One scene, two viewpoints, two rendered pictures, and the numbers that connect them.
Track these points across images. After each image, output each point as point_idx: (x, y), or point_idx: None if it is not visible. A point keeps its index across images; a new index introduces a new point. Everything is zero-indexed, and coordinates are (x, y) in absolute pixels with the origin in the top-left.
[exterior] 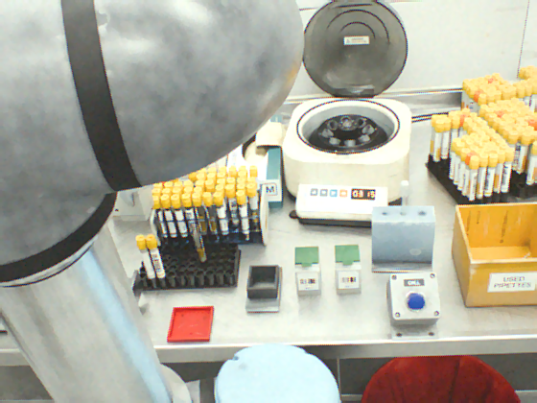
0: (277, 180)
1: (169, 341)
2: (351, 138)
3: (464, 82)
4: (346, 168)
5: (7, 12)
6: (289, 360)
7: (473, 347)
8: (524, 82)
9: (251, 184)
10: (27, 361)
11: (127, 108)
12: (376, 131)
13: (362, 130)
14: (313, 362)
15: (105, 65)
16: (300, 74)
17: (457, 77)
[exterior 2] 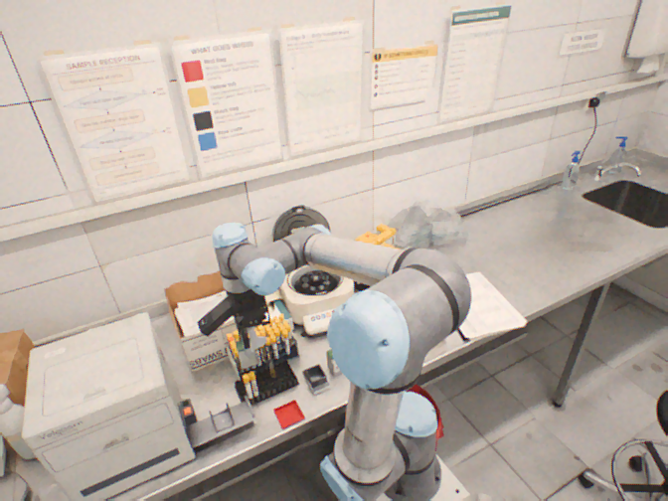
0: (291, 318)
1: (283, 427)
2: (319, 284)
3: (356, 240)
4: (328, 301)
5: (430, 296)
6: (405, 397)
7: (424, 369)
8: (383, 233)
9: (287, 325)
10: (197, 480)
11: (461, 314)
12: (330, 277)
13: (322, 277)
14: (414, 394)
15: (457, 303)
16: None
17: (346, 236)
